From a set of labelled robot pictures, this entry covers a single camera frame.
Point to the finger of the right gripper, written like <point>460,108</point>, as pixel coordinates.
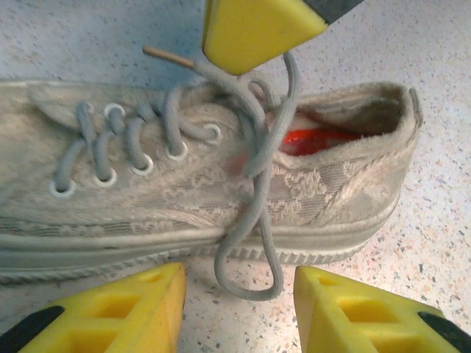
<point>257,33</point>

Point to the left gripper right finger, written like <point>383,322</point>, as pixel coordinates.
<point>324,312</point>

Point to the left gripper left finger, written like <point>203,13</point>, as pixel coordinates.
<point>110,323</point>

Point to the beige lace sneaker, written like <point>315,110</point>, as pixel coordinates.
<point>147,206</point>

